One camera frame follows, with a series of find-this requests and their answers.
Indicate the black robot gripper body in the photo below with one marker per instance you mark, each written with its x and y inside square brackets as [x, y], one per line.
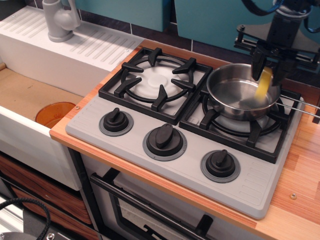
[280, 39]

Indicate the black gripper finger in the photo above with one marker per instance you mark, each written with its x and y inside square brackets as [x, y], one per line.
[258, 63]
[282, 70]

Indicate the stainless steel pan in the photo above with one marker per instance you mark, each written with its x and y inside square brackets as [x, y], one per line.
[231, 92]

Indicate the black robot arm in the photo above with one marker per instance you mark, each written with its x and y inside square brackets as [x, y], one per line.
[288, 8]

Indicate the black right stove knob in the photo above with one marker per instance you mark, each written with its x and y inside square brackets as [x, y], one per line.
[220, 166]

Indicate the black stove knob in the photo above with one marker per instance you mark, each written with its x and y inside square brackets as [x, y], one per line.
[220, 166]
[116, 123]
[164, 143]

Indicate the black middle stove knob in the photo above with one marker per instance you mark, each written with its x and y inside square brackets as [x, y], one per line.
[164, 143]

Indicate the grey toy stove top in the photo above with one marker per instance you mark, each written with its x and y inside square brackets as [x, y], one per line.
[250, 193]

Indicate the black left stove knob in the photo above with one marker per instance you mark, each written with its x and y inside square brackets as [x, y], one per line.
[116, 123]

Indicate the black right burner grate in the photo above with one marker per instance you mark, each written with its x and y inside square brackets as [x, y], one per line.
[263, 138]

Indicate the black burner grate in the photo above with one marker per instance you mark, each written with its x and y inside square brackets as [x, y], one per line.
[155, 86]
[263, 138]

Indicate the black left burner grate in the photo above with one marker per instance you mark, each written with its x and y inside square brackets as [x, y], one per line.
[155, 86]

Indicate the toy oven door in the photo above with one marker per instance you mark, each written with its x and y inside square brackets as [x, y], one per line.
[147, 222]

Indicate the grey toy faucet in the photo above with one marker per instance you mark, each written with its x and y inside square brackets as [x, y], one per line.
[60, 22]

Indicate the orange plastic plate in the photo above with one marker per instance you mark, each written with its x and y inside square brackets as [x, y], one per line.
[51, 114]

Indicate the white toy sink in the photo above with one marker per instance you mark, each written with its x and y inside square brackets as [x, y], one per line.
[36, 72]

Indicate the wooden drawer fronts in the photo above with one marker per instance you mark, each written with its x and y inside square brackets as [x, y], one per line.
[67, 207]

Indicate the black oven door handle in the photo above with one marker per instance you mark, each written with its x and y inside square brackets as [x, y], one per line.
[106, 183]

